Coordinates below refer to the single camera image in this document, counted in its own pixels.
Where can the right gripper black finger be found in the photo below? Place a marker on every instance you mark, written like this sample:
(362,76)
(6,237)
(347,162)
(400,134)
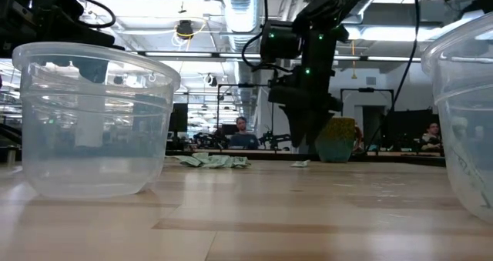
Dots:
(319,126)
(297,126)

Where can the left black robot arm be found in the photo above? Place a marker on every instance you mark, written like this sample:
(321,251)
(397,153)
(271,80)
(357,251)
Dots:
(58,18)

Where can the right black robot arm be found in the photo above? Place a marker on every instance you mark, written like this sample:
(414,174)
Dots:
(323,7)

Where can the black background robot arm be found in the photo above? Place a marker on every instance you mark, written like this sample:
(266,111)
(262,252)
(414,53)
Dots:
(275,138)

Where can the yellow and teal ceramic mug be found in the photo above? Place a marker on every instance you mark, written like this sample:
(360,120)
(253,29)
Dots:
(338,143)

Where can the long ceiling light strip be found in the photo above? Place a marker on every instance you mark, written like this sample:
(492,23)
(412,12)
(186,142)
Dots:
(393,58)
(179,54)
(346,57)
(235,55)

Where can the person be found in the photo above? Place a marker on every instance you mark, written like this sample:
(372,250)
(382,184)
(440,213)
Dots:
(430,137)
(242,138)

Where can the bright ceiling light panel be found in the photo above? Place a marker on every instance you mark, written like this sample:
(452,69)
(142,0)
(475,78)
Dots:
(393,33)

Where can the black computer monitor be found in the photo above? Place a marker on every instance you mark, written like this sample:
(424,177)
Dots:
(179,118)

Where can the clear plastic round container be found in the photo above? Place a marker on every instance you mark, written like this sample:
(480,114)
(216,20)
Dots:
(462,99)
(96,176)

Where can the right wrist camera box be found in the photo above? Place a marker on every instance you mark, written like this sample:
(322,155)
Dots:
(281,94)

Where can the black metal frame stand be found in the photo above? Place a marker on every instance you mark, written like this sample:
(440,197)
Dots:
(231,85)
(366,89)

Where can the black table edge frame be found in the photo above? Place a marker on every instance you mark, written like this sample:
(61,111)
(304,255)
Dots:
(404,161)

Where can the black ceiling-hung camera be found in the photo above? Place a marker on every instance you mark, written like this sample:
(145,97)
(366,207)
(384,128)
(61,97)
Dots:
(185,29)

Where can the black diagonal frame strut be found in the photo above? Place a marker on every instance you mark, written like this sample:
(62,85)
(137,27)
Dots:
(9,134)

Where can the silver ribbed ventilation duct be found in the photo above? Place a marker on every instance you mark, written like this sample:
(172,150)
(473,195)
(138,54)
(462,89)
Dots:
(240,11)

